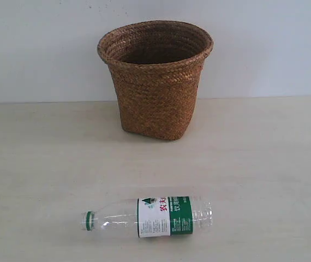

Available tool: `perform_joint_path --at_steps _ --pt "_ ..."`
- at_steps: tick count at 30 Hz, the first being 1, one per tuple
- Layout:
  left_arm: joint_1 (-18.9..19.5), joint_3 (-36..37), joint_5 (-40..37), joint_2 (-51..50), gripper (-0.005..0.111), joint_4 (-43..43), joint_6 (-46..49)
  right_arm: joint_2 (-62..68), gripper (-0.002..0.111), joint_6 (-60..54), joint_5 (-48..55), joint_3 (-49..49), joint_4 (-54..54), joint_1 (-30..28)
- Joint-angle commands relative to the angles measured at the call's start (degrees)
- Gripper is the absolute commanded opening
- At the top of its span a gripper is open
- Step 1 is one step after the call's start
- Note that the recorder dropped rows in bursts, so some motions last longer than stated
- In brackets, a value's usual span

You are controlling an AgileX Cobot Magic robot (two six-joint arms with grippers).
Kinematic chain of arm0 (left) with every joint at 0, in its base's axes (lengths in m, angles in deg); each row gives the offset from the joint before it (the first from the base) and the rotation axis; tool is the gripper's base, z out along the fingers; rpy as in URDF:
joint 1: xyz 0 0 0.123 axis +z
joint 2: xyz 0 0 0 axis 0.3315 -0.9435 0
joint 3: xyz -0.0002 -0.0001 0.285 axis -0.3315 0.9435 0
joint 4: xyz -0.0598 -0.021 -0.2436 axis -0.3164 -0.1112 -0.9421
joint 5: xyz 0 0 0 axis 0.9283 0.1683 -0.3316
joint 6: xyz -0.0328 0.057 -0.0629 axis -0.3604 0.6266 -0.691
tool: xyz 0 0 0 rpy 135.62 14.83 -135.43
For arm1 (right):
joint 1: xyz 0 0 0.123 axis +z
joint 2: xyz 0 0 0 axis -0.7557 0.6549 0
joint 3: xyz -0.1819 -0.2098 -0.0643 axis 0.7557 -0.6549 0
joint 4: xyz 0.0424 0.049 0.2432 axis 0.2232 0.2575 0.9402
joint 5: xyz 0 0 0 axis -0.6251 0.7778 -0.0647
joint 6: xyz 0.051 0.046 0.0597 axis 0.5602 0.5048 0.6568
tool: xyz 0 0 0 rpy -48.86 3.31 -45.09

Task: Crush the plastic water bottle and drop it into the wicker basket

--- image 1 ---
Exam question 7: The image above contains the clear plastic bottle green label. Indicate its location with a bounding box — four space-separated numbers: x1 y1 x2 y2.
80 196 213 238

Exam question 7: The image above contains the brown woven straw basket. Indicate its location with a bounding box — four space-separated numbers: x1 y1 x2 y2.
97 20 214 141

